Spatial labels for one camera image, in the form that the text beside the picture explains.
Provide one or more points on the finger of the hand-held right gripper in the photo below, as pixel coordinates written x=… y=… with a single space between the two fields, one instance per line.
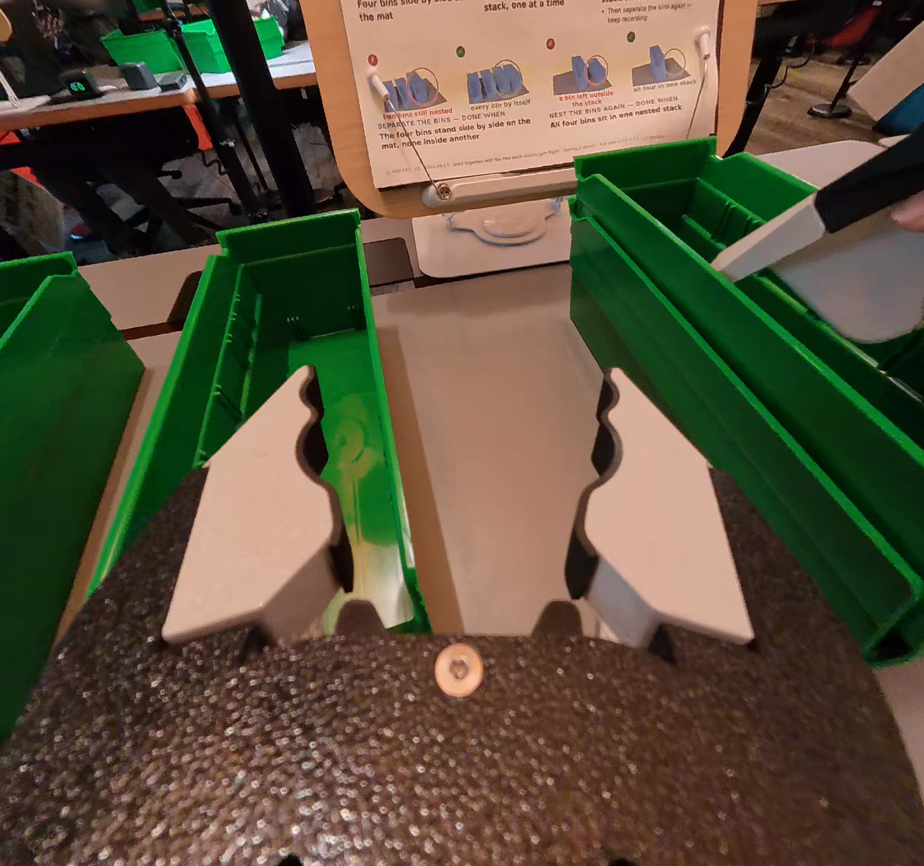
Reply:
x=852 y=281

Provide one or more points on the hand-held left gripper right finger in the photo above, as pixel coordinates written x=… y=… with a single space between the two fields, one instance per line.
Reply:
x=664 y=549

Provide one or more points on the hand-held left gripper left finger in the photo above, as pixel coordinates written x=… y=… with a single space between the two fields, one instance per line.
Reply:
x=253 y=549

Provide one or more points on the green plastic bin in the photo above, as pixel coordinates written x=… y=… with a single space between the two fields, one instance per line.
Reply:
x=679 y=216
x=58 y=447
x=693 y=375
x=145 y=50
x=289 y=274

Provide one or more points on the person's right hand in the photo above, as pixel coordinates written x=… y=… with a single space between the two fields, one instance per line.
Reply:
x=911 y=211

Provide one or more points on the black office chair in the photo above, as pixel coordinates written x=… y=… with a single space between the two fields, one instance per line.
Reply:
x=188 y=187

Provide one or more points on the printed instruction sheet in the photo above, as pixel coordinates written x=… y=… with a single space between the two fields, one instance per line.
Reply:
x=534 y=29

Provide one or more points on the black tripod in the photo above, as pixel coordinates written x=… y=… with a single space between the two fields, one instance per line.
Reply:
x=260 y=86

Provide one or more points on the instruction sheet on stand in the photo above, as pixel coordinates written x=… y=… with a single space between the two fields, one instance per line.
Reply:
x=311 y=58

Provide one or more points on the green plastic tub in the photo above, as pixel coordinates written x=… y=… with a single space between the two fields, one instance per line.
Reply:
x=231 y=43

